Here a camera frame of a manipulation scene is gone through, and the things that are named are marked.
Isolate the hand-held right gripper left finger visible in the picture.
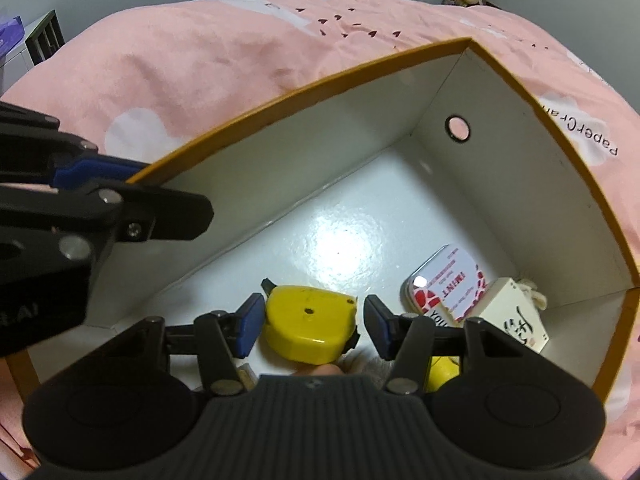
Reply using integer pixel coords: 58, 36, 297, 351
134, 292, 266, 397

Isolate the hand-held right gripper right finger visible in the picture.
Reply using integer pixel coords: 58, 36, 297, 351
363, 295, 507, 395

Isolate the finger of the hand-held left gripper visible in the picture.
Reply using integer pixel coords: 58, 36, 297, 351
0, 181, 215, 267
0, 101, 147, 192

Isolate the gold cardboard box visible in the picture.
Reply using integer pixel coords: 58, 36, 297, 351
235, 364, 257, 392

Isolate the yellow tape measure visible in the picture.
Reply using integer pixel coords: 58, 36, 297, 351
260, 278, 362, 365

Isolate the yellow-capped white bottle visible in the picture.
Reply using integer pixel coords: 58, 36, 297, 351
425, 356, 461, 394

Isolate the white and red tin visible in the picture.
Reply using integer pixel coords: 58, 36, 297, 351
400, 244, 489, 329

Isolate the orange-rimmed white cardboard box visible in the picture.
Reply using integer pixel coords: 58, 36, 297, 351
7, 36, 640, 423

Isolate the white calligraphy print box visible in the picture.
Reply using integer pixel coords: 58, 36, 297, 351
462, 277, 550, 359

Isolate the beige figurine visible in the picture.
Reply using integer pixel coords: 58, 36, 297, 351
515, 276, 547, 311

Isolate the grey shelf unit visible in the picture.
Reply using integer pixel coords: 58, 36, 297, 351
22, 9, 69, 69

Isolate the pink printed blanket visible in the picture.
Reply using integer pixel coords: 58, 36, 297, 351
0, 0, 640, 480

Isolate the purple packet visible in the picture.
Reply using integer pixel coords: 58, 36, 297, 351
0, 15, 27, 59

